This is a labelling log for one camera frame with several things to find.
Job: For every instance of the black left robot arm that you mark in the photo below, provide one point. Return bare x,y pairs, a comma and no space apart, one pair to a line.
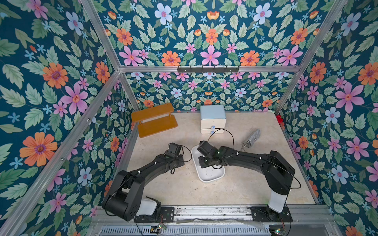
125,196

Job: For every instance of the white plastic storage tray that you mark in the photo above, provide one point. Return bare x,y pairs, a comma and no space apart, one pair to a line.
208,174

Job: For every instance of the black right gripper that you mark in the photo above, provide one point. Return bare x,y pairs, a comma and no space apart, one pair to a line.
205,161

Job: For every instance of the black hook rail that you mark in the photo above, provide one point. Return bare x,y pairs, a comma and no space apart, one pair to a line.
208,69

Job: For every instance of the orange wooden shelf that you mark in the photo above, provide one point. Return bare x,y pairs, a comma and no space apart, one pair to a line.
155,120

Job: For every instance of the grey-blue drawer cabinet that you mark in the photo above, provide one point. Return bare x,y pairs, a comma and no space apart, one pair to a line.
213,119

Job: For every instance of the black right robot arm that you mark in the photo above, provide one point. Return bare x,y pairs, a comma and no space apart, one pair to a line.
279,174

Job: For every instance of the red strawberry toy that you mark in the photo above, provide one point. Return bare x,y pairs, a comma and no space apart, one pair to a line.
279,119

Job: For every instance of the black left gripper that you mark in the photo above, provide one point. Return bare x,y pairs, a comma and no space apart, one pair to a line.
178,155

